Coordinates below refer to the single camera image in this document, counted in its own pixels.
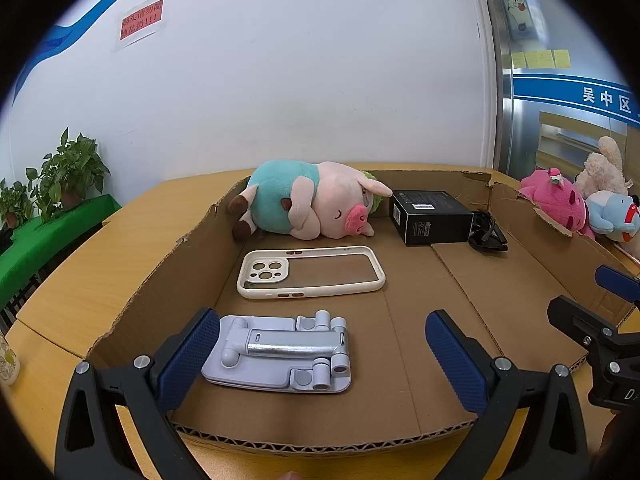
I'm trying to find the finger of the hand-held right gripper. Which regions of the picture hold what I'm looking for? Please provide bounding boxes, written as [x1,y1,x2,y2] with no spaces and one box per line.
[546,294,640,362]
[594,265,640,306]

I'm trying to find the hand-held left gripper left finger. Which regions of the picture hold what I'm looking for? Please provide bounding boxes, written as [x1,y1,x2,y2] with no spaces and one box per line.
[55,306,221,480]

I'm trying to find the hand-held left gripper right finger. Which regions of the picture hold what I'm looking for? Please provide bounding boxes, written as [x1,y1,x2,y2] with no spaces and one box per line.
[425,309,591,480]

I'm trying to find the brown cardboard box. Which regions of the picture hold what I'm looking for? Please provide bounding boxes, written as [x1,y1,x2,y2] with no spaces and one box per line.
[84,166,640,454]

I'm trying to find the lavender folding phone stand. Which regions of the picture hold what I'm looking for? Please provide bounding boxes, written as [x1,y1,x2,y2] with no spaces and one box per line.
[201,309,353,395]

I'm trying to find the cream phone case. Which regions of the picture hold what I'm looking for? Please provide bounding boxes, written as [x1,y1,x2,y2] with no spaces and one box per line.
[236,244,387,301]

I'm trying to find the black sunglasses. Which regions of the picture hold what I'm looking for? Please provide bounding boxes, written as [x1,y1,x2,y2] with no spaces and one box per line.
[467,209,510,253]

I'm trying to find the black product box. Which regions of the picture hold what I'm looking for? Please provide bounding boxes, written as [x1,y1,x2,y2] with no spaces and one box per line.
[388,189,475,247]

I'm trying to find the blue plush toy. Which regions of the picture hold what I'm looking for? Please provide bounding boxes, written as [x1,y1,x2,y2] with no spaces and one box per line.
[584,192,640,245]

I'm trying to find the pink bear plush toy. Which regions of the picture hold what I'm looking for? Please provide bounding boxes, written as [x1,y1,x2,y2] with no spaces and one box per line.
[518,167,597,241]

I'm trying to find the beige plush toy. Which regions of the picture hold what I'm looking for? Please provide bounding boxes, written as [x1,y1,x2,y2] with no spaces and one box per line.
[573,135,629,196]

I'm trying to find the printed paper cup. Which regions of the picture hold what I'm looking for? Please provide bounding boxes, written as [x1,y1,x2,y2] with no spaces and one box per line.
[0,332,22,386]

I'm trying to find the green table cloth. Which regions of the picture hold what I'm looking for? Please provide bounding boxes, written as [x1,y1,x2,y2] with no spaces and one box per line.
[0,194,123,307]

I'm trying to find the blue door banner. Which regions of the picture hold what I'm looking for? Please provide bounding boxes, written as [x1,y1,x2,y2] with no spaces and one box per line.
[512,73,640,125]

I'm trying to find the pink pig plush toy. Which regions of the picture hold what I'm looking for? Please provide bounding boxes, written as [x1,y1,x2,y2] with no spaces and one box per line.
[228,159,394,241]

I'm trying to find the small green potted plant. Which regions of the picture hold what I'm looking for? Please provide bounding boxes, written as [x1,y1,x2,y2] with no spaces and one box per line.
[0,178,32,228]

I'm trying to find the cartoon pig poster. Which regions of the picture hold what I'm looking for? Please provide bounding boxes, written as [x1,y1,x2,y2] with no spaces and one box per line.
[499,0,539,42]

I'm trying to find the red wall sign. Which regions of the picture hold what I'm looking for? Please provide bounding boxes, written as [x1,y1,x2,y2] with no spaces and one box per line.
[118,0,166,44]

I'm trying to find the blue wave wall decal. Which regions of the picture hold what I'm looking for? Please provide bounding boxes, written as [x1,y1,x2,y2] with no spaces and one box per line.
[14,0,202,97]

